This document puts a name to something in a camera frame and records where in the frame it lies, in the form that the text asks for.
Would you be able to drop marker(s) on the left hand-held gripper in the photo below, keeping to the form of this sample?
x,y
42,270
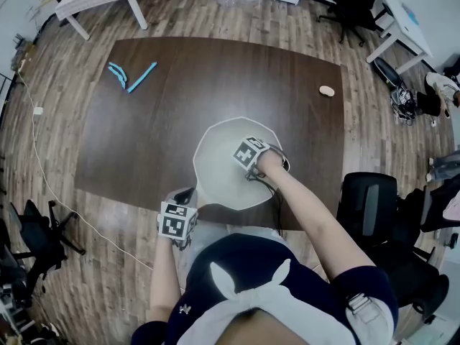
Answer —
x,y
174,225

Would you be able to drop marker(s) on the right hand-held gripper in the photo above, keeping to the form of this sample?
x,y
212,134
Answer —
x,y
246,154

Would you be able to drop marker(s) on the person's left forearm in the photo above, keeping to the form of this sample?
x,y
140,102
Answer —
x,y
165,282

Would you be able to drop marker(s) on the person's right forearm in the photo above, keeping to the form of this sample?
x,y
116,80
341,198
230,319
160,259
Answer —
x,y
316,228

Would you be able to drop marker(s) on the grey shorts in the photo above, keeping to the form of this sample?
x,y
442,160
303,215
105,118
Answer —
x,y
210,237

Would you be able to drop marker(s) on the navy and white shirt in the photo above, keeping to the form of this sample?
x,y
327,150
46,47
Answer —
x,y
248,259

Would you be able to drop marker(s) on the small beige round object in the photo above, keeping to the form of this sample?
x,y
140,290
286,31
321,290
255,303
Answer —
x,y
327,90

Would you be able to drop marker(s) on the blue straight stick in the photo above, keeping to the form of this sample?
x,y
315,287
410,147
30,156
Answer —
x,y
142,77

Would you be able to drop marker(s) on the black office chair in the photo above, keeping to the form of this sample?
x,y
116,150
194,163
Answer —
x,y
355,4
366,210
431,214
36,235

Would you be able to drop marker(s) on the blue curved strip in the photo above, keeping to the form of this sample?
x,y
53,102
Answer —
x,y
120,69
116,75

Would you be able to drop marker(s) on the black oval case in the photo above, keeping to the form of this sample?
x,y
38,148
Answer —
x,y
387,71

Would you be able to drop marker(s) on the white power adapter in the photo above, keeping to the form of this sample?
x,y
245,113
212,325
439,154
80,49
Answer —
x,y
38,111

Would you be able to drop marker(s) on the white desk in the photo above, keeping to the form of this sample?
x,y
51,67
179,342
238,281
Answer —
x,y
406,34

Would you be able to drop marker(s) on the pink garment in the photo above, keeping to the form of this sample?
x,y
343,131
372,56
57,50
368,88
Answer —
x,y
453,207

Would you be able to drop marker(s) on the light blue item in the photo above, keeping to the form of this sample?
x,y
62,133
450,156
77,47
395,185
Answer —
x,y
410,13

